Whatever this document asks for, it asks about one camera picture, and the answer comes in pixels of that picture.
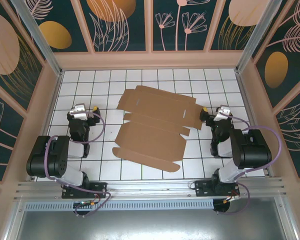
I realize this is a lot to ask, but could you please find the aluminium corner post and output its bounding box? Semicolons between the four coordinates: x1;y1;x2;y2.
234;0;284;74
9;0;64;77

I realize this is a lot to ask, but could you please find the small circuit board with LED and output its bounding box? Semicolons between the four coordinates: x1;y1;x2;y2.
73;199;97;209

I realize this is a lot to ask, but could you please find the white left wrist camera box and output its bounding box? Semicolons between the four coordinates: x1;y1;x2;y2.
69;103;94;120

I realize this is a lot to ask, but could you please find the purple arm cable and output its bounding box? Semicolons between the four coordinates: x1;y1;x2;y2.
216;112;283;216
44;111;113;218

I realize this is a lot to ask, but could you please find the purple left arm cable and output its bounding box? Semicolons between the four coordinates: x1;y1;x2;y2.
44;111;113;218

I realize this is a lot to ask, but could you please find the orange wire connector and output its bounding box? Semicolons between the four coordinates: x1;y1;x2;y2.
223;194;241;204

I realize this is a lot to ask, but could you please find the grey metal sheet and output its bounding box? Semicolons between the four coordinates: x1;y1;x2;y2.
4;196;300;240

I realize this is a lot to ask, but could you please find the slotted grey cable duct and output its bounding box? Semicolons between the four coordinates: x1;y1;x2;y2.
24;199;215;212

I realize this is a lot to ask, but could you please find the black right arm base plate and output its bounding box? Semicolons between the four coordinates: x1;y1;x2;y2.
194;179;241;198

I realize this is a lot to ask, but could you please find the brown cardboard paper box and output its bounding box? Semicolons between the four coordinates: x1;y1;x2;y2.
111;85;203;174

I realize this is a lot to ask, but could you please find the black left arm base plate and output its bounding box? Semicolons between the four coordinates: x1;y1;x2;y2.
61;181;108;200

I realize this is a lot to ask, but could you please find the aluminium mounting rail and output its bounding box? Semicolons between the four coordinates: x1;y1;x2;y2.
13;176;288;201

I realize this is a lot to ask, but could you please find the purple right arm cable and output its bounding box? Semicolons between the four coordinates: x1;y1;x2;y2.
216;112;283;216

